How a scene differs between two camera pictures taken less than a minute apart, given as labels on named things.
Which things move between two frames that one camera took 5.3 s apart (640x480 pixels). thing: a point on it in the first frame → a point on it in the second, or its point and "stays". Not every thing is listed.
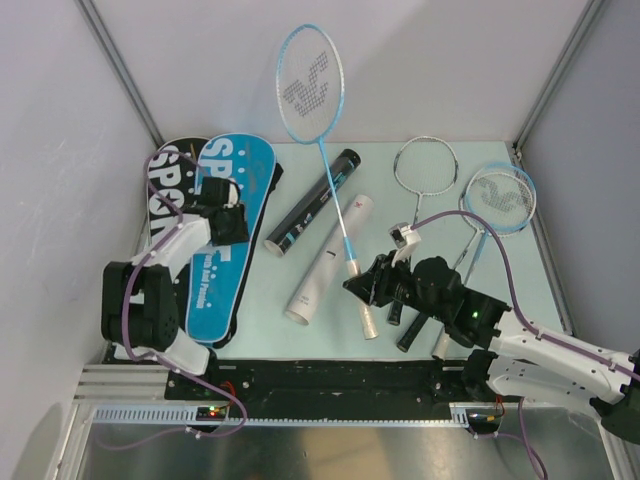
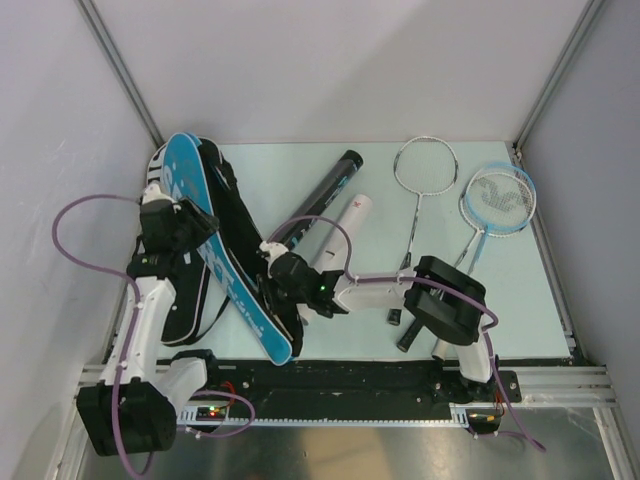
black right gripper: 373,289 → 272,283
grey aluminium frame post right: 558,72 stays
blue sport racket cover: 220,272 → 184,168
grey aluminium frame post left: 120,68 stays
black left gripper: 241,233 → 202,223
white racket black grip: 424,165 stays
